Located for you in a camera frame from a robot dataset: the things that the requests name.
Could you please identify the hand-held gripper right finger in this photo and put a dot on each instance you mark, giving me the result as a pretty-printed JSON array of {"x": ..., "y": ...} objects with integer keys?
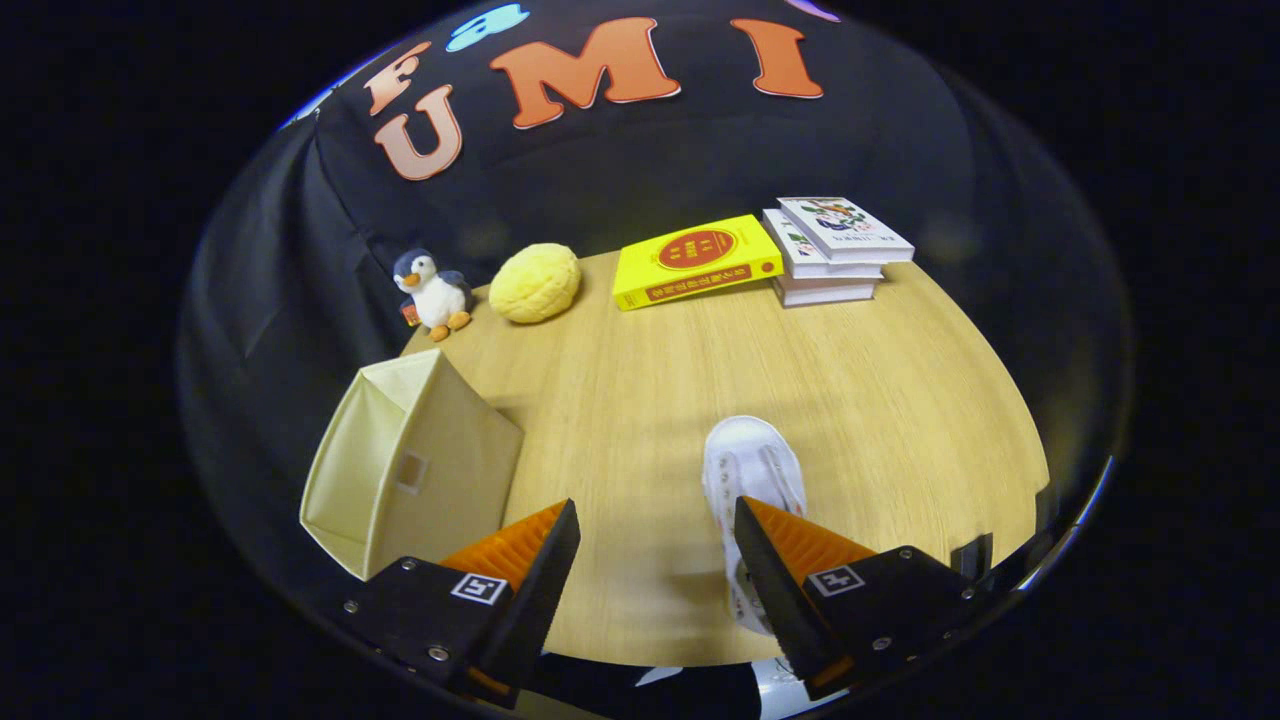
[{"x": 775, "y": 590}]

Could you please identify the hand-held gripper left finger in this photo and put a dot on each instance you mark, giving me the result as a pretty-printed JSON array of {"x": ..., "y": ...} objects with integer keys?
[{"x": 540, "y": 600}]

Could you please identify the white shoe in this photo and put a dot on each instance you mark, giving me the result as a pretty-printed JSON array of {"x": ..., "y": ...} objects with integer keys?
[{"x": 752, "y": 465}]

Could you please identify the cream fabric storage box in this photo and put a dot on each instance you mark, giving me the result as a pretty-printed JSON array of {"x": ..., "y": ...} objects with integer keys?
[{"x": 430, "y": 470}]

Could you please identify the yellow round plush cushion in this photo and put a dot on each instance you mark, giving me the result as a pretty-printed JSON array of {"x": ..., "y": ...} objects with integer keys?
[{"x": 537, "y": 283}]

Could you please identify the penguin plush toy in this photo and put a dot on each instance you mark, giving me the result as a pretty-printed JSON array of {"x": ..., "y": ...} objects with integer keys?
[{"x": 435, "y": 295}]

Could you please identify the yellow book with red circle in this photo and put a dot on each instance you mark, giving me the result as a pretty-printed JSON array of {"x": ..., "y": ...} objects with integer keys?
[{"x": 695, "y": 262}]

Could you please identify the white illustrated cover book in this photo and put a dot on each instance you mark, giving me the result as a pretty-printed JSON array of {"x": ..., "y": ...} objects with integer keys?
[{"x": 845, "y": 228}]

